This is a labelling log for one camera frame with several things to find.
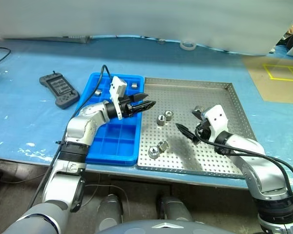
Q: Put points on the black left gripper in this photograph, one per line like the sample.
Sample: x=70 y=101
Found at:
x=126 y=108

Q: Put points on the white tape roll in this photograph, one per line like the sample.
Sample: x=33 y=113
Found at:
x=181 y=45

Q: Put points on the blue plastic compartment tray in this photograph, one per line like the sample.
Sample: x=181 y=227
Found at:
x=117 y=146

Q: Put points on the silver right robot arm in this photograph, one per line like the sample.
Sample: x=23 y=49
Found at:
x=256 y=168

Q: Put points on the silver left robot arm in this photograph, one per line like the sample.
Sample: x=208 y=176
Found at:
x=80 y=126

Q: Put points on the metal motor rotor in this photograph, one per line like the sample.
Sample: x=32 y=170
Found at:
x=134 y=85
x=169 y=114
x=98 y=92
x=161 y=120
x=162 y=146
x=153 y=152
x=199 y=108

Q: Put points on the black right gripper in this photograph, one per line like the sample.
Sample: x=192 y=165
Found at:
x=205 y=131

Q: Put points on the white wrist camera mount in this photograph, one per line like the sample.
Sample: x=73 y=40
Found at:
x=217 y=117
x=116 y=91

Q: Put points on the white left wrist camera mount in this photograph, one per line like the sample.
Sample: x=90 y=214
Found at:
x=116 y=91

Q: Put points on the grey robot torso shell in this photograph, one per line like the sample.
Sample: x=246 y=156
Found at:
x=149 y=228

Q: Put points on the brown cardboard mat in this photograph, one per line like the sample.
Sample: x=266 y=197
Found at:
x=258 y=83

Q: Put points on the grey handheld remote controller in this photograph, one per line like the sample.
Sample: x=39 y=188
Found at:
x=58 y=90

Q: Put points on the perforated metal tray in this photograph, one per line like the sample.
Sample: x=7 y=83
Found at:
x=210 y=156

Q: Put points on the dark grey rounded shape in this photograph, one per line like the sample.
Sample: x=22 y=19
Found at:
x=173 y=209
x=110 y=209

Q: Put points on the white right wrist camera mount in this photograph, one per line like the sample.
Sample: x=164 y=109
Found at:
x=217 y=117

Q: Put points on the small grey metal part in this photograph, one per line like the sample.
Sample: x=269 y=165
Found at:
x=161 y=41

